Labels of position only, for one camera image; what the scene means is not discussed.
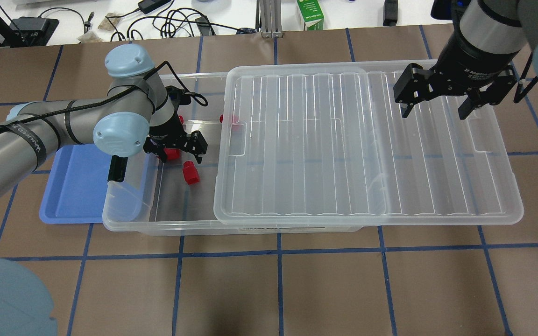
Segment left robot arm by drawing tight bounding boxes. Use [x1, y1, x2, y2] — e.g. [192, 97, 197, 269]
[0, 44, 208, 336]

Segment clear plastic storage box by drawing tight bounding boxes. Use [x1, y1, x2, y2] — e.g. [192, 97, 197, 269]
[102, 70, 391, 237]

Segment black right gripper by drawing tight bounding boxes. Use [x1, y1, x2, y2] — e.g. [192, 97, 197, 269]
[394, 47, 517, 120]

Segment green white carton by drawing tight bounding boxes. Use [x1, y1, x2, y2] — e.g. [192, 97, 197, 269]
[295, 0, 325, 31]

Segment clear plastic box lid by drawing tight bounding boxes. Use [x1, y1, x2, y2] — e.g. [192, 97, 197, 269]
[213, 60, 524, 228]

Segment black cable bundle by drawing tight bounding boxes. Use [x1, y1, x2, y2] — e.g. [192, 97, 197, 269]
[40, 0, 258, 46]

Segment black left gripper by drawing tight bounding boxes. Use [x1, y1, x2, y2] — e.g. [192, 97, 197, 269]
[143, 119, 208, 164]

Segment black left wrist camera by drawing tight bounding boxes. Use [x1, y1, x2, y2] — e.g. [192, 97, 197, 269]
[166, 85, 193, 109]

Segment black device on desk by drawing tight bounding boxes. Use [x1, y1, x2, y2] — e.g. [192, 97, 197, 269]
[382, 0, 399, 26]

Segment blue plastic tray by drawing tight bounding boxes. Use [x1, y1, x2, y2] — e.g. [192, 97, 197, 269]
[39, 144, 111, 224]

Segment aluminium frame post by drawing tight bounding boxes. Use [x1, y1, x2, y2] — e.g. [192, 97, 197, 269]
[255, 0, 283, 38]

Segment black power adapter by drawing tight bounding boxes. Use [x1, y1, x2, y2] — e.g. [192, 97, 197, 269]
[137, 0, 172, 14]

